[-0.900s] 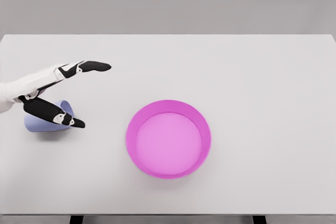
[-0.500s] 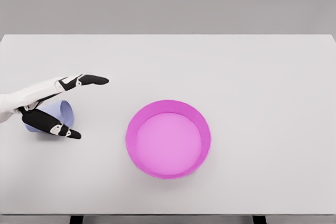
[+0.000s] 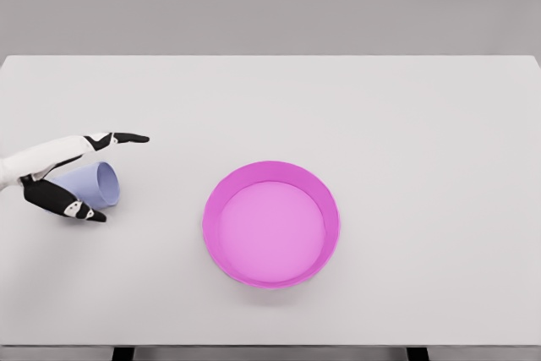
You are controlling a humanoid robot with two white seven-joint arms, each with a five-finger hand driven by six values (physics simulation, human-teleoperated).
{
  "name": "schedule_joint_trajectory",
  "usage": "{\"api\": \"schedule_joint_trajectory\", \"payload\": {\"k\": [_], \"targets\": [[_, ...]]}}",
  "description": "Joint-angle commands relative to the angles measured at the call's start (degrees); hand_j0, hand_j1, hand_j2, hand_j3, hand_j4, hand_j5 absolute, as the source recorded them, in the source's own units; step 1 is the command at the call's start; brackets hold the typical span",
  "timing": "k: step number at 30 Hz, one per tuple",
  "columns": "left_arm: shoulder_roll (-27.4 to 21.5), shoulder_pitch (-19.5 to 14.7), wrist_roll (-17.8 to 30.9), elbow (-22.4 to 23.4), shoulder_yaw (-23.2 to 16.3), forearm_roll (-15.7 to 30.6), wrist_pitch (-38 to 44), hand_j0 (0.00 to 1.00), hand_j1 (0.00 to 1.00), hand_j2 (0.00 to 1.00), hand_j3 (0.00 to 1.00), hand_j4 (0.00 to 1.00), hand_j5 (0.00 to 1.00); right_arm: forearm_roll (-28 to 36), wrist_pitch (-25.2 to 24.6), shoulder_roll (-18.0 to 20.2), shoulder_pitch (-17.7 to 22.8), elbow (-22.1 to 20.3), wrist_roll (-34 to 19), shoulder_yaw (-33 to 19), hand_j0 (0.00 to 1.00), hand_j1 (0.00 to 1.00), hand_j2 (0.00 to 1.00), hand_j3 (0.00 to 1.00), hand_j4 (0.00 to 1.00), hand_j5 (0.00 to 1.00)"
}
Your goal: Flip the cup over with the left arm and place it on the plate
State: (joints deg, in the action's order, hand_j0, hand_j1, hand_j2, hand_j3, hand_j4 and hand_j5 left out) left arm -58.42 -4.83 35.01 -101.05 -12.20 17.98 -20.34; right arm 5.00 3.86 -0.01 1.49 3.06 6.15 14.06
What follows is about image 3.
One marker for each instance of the pink plate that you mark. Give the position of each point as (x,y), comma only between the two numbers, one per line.
(270,230)

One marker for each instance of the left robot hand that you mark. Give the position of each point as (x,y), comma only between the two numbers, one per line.
(46,154)

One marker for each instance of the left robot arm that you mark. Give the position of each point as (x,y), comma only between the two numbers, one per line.
(5,173)

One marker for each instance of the lavender cup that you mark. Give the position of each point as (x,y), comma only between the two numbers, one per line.
(95,187)

